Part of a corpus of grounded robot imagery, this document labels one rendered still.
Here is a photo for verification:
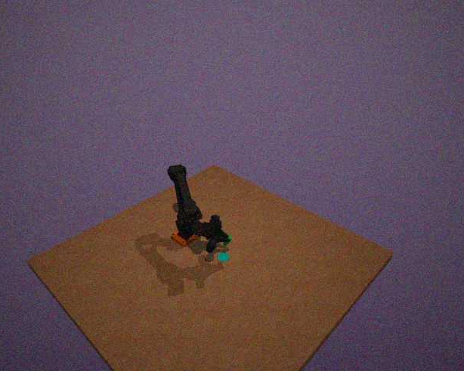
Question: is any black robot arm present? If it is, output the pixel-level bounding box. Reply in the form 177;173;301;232
167;165;222;240

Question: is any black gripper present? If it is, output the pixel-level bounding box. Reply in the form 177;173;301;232
198;222;229;253

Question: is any green post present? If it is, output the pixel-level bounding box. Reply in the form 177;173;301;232
223;236;232;247

